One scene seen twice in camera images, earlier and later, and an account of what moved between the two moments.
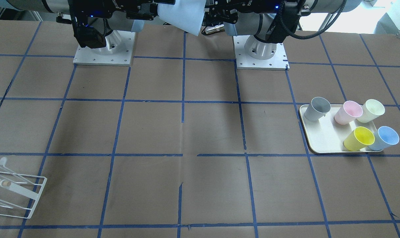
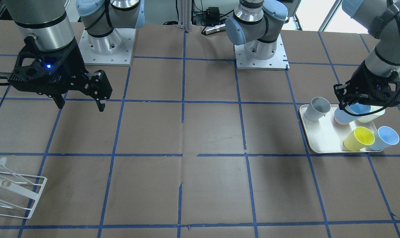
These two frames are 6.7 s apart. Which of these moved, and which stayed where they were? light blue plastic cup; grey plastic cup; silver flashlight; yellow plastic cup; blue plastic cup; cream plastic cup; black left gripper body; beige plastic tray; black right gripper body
Moved: black right gripper body; light blue plastic cup; black left gripper body
Stayed: beige plastic tray; cream plastic cup; silver flashlight; grey plastic cup; blue plastic cup; yellow plastic cup
